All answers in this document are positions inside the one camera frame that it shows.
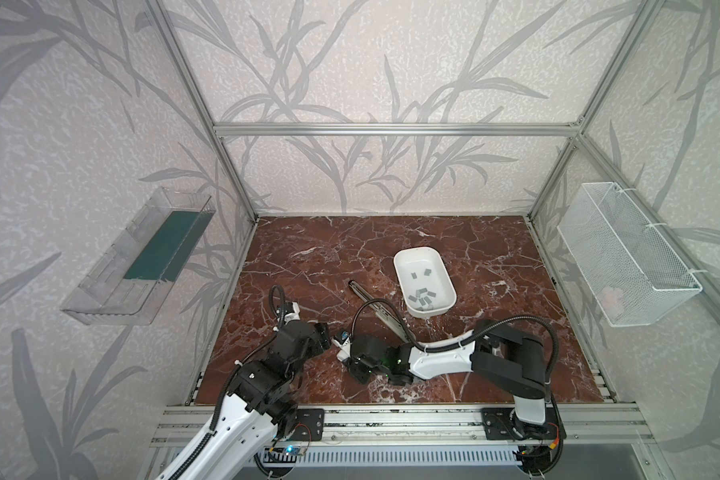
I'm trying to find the large beige black stapler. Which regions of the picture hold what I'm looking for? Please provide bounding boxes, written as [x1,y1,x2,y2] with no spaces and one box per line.
[348,280,412,342]

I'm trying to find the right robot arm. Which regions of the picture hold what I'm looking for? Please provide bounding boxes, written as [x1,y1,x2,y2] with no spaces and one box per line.
[332,315,560,440]

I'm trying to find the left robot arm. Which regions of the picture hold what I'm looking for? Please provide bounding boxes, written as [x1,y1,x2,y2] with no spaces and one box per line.
[158,320,331,479]

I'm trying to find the white oval tray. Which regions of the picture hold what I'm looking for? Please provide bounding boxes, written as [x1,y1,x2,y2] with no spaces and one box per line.
[393,247,458,319]

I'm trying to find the staple strips in tray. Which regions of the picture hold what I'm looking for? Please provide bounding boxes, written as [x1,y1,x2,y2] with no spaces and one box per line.
[406,268,439,311]

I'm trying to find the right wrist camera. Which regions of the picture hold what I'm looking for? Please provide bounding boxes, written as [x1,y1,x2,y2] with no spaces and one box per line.
[332,330,351,364]

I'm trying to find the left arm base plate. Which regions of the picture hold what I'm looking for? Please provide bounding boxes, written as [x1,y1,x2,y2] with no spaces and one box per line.
[287,408,325,442]

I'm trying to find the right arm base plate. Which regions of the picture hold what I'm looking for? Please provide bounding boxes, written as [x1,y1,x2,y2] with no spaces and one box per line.
[480,404,567,443]

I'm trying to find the clear acrylic wall shelf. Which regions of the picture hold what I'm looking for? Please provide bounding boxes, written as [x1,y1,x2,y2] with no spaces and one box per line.
[61,187,216,326]

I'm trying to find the aluminium front rail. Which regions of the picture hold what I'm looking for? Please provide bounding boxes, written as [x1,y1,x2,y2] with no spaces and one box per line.
[149,403,655,448]

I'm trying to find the white wire mesh basket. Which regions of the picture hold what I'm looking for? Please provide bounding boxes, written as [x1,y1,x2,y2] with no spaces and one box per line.
[558,182,703,328]

